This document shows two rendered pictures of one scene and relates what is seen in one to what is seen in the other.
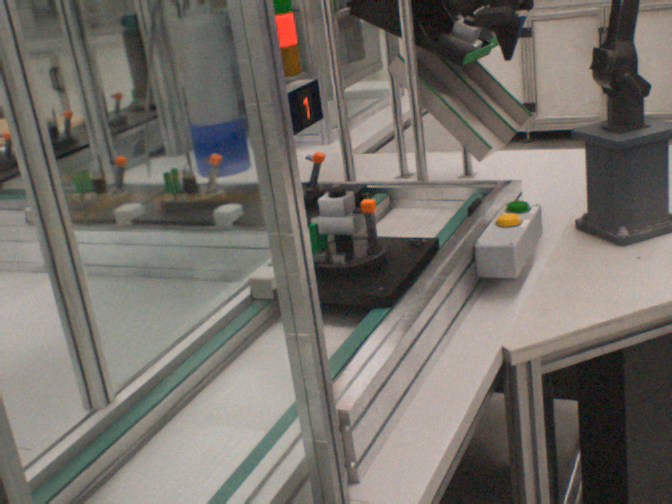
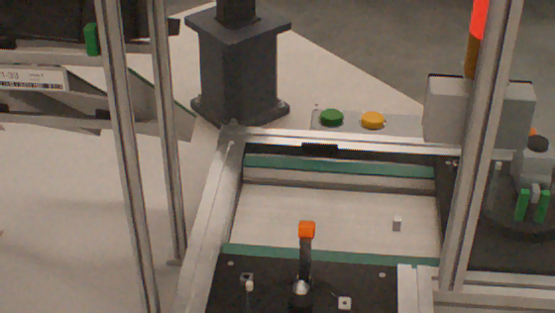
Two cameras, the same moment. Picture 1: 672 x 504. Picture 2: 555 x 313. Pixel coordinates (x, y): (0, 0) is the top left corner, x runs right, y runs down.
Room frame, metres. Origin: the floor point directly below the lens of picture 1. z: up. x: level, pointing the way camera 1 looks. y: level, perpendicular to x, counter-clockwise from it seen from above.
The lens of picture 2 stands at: (1.97, 0.63, 1.67)
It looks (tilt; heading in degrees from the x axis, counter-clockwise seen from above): 37 degrees down; 250
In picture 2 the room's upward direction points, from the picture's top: straight up
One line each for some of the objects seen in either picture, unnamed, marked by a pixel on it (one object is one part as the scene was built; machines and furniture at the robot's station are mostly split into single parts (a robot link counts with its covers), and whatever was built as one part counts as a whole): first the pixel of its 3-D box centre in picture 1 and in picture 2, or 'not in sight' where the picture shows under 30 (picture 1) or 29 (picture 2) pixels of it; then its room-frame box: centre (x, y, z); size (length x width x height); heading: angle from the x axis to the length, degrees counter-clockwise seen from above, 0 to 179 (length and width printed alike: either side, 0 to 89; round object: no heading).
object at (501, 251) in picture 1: (509, 238); (371, 136); (1.45, -0.30, 0.93); 0.21 x 0.07 x 0.06; 153
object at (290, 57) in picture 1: (285, 60); (489, 53); (1.51, 0.04, 1.28); 0.05 x 0.05 x 0.05
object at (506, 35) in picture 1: (504, 42); not in sight; (1.56, -0.34, 1.25); 0.06 x 0.04 x 0.07; 63
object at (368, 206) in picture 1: (366, 223); not in sight; (1.33, -0.05, 1.04); 0.04 x 0.02 x 0.08; 63
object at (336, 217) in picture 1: (333, 209); not in sight; (1.35, 0.00, 1.06); 0.08 x 0.04 x 0.07; 63
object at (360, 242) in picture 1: (345, 256); not in sight; (1.35, -0.01, 0.98); 0.14 x 0.14 x 0.02
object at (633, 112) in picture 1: (624, 111); (235, 4); (1.61, -0.56, 1.09); 0.07 x 0.07 x 0.06; 19
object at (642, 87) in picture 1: (623, 80); not in sight; (1.60, -0.56, 1.15); 0.09 x 0.07 x 0.06; 7
